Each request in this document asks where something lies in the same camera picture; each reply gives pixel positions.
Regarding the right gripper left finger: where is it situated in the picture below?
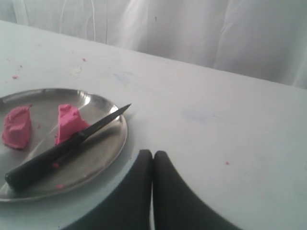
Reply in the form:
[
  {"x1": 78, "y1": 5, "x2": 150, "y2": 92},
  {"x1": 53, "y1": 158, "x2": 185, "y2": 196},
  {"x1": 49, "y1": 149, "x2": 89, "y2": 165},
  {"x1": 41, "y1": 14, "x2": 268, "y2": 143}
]
[{"x1": 65, "y1": 149, "x2": 153, "y2": 230}]

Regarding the round stainless steel plate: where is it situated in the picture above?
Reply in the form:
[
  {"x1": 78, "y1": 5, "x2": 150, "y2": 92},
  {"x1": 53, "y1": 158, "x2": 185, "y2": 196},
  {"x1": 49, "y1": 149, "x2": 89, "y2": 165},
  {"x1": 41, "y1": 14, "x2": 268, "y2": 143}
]
[{"x1": 0, "y1": 88, "x2": 128, "y2": 202}]

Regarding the white backdrop curtain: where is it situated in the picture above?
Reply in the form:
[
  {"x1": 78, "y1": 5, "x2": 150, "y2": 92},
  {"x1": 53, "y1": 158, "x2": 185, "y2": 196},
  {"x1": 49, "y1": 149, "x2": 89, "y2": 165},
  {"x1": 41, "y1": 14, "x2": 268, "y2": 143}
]
[{"x1": 0, "y1": 0, "x2": 307, "y2": 89}]

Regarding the black knife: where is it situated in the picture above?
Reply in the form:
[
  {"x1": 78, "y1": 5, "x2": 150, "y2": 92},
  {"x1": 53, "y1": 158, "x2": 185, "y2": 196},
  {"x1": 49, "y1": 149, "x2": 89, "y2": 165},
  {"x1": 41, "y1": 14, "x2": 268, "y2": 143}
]
[{"x1": 4, "y1": 104, "x2": 130, "y2": 192}]

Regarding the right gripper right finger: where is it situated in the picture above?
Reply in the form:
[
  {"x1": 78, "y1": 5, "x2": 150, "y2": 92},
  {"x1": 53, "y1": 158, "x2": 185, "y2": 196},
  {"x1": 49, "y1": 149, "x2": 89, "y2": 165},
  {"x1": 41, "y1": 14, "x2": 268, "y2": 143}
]
[{"x1": 153, "y1": 150, "x2": 239, "y2": 230}]

